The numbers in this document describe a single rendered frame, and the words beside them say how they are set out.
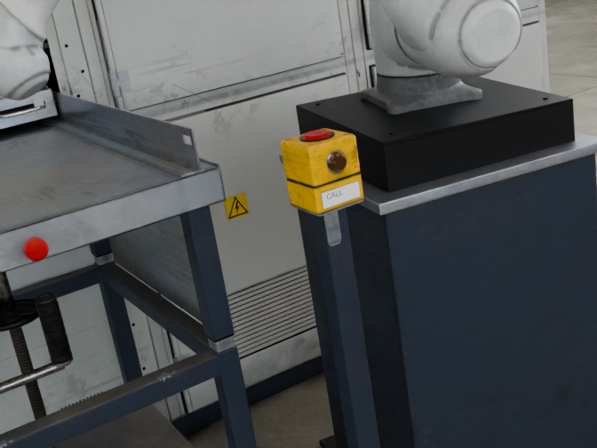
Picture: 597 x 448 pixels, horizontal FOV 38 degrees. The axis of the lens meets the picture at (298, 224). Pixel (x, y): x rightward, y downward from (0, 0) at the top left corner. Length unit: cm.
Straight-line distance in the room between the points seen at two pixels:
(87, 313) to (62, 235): 81
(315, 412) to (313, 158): 120
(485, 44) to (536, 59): 136
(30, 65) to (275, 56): 90
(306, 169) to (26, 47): 48
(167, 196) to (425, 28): 47
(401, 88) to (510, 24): 30
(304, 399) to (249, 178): 61
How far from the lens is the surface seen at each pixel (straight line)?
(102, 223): 131
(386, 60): 161
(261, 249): 221
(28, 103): 199
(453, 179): 145
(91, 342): 211
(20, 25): 139
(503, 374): 164
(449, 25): 135
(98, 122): 177
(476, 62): 137
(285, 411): 231
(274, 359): 233
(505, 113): 152
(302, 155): 119
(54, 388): 213
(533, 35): 270
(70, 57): 198
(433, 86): 160
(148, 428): 204
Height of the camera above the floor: 119
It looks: 19 degrees down
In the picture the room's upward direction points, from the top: 9 degrees counter-clockwise
